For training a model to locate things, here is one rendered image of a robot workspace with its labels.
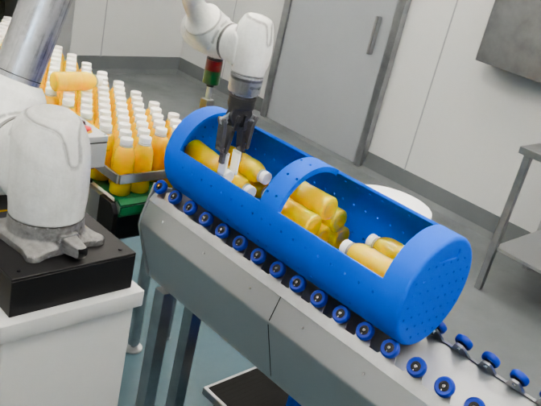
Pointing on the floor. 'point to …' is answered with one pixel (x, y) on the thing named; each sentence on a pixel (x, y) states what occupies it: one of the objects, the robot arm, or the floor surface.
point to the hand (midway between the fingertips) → (229, 163)
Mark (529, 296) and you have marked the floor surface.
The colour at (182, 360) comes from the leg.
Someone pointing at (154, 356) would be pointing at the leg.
